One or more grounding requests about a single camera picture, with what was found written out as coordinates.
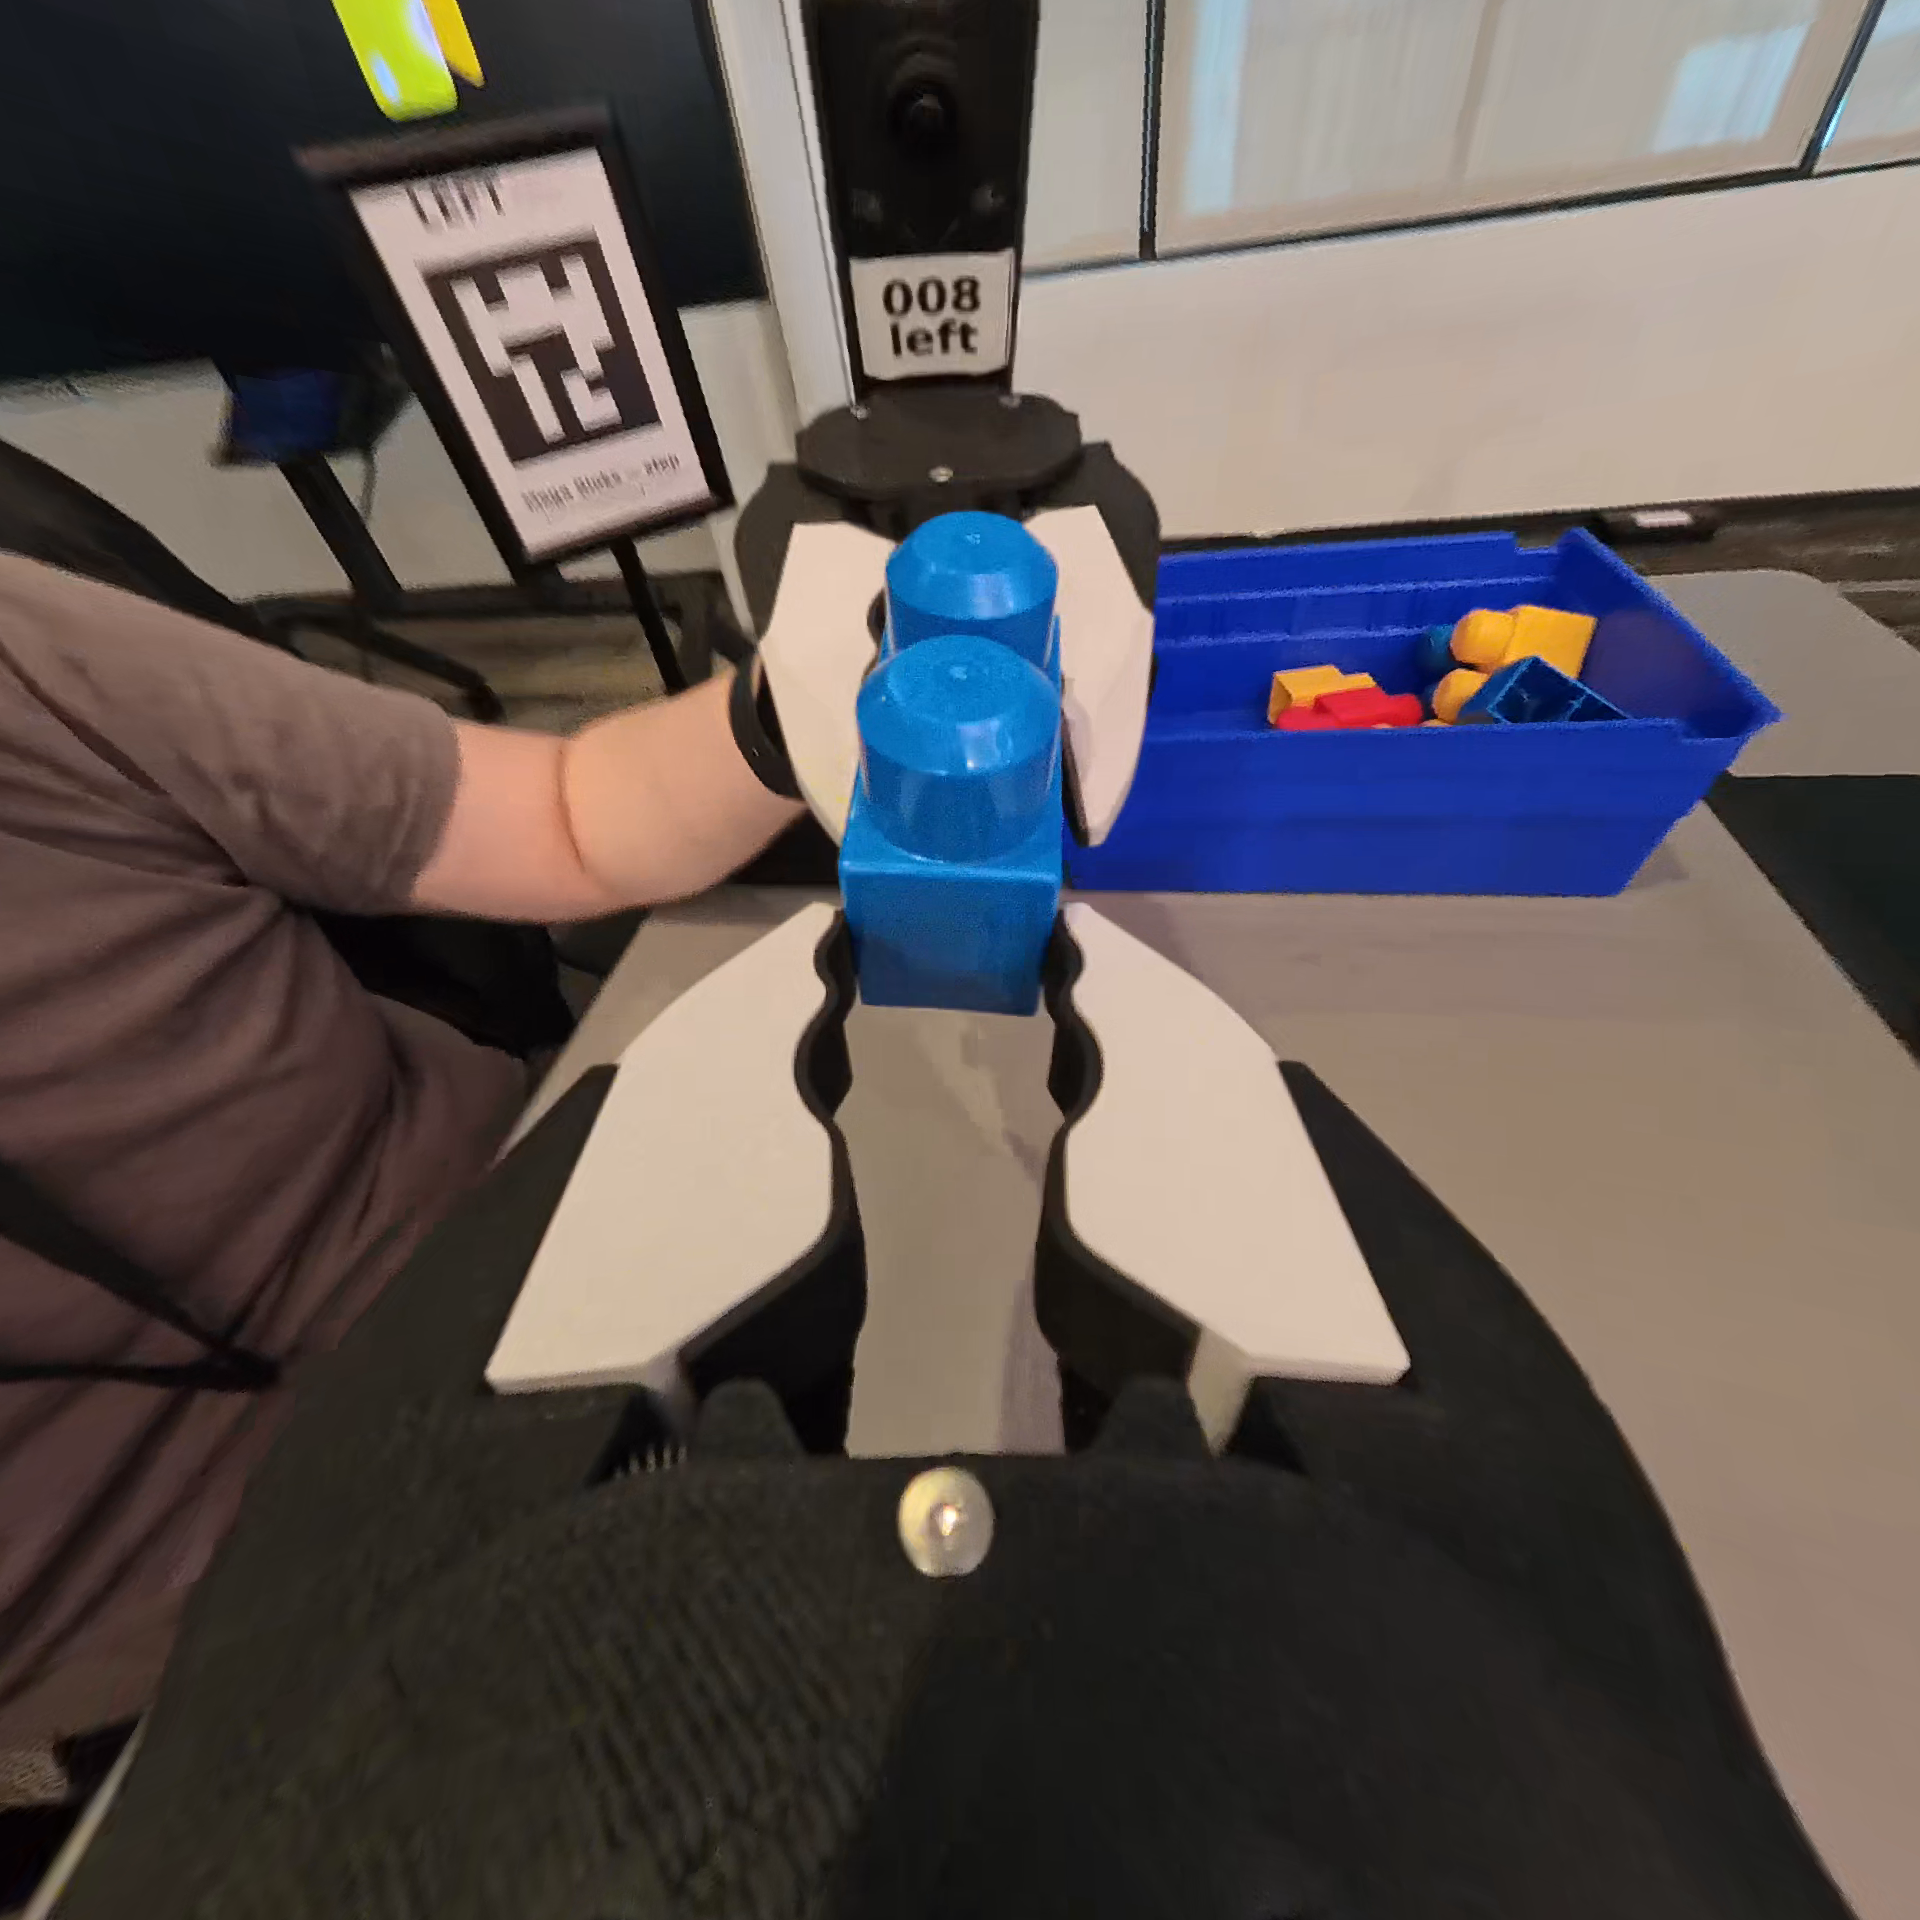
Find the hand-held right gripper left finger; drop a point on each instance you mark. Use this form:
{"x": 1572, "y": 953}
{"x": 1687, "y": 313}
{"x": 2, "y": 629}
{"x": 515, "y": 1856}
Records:
{"x": 675, "y": 1200}

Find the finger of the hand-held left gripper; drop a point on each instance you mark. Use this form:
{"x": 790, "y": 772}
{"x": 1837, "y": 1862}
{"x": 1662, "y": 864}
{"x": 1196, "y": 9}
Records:
{"x": 1112, "y": 658}
{"x": 818, "y": 658}

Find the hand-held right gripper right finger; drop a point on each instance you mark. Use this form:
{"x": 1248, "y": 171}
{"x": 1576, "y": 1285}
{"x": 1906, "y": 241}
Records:
{"x": 1215, "y": 1200}

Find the blue plastic bin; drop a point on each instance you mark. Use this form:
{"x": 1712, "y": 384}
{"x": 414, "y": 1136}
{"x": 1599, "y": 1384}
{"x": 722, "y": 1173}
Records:
{"x": 1353, "y": 810}

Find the blue two-stud building block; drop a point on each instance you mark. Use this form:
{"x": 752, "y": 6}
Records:
{"x": 946, "y": 914}

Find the pile of colourful building blocks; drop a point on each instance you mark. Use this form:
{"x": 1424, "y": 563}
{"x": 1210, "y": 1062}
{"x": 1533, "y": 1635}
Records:
{"x": 1516, "y": 637}

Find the black and white marker sign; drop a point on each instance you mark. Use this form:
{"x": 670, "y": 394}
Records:
{"x": 600, "y": 465}

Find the large paned window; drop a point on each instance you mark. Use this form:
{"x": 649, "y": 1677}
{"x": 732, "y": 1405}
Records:
{"x": 1424, "y": 106}

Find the neon yellow tag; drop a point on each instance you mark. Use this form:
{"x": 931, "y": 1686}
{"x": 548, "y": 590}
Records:
{"x": 398, "y": 61}

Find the person's brown shirt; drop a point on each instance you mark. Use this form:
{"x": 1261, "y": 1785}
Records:
{"x": 181, "y": 974}

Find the small floor outlet box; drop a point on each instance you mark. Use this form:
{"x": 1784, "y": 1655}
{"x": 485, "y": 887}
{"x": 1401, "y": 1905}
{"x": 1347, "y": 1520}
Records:
{"x": 1657, "y": 525}

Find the small blue box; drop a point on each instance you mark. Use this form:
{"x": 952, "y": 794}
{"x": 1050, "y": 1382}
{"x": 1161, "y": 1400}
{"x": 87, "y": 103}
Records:
{"x": 295, "y": 412}

